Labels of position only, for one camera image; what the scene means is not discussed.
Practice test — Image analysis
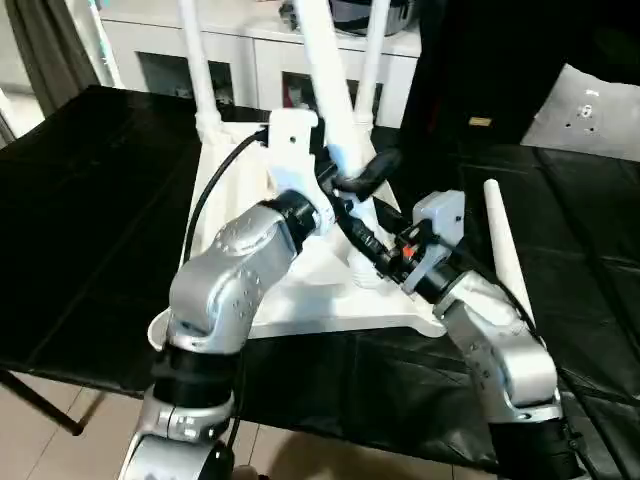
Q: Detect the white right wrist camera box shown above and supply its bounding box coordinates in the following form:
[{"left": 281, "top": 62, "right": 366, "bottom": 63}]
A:
[{"left": 412, "top": 190, "right": 467, "bottom": 291}]

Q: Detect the grey curtain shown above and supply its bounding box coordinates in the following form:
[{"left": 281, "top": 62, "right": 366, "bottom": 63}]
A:
[{"left": 0, "top": 0, "right": 105, "bottom": 116}]

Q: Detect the white plastic table top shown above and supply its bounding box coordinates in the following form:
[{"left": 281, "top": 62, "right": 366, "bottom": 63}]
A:
[{"left": 146, "top": 105, "right": 447, "bottom": 353}]

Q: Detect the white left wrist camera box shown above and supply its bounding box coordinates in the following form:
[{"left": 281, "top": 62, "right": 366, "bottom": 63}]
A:
[{"left": 266, "top": 109, "right": 327, "bottom": 201}]

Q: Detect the white plastic table leg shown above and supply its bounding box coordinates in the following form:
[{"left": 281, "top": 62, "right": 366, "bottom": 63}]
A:
[
  {"left": 177, "top": 0, "right": 225, "bottom": 133},
  {"left": 356, "top": 0, "right": 393, "bottom": 129},
  {"left": 292, "top": 0, "right": 389, "bottom": 289},
  {"left": 483, "top": 179, "right": 537, "bottom": 329}
]

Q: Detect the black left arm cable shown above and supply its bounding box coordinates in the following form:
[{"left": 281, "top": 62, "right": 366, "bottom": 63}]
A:
[{"left": 182, "top": 128, "right": 273, "bottom": 271}]

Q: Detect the white glass-door cabinet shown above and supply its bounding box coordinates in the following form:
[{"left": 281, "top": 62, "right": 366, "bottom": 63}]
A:
[{"left": 100, "top": 0, "right": 423, "bottom": 129}]

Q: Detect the black table frame bar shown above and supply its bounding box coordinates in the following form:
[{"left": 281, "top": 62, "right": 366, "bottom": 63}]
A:
[{"left": 0, "top": 368, "right": 85, "bottom": 437}]

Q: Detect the black work mat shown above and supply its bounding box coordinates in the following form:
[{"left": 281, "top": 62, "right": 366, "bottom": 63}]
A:
[{"left": 0, "top": 85, "right": 640, "bottom": 476}]

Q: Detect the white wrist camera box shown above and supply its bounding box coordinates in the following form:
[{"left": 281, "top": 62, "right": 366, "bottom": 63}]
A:
[
  {"left": 412, "top": 190, "right": 467, "bottom": 291},
  {"left": 266, "top": 109, "right": 327, "bottom": 201}
]

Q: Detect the dark bag on cabinet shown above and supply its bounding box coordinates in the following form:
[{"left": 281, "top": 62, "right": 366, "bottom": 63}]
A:
[{"left": 330, "top": 0, "right": 415, "bottom": 37}]

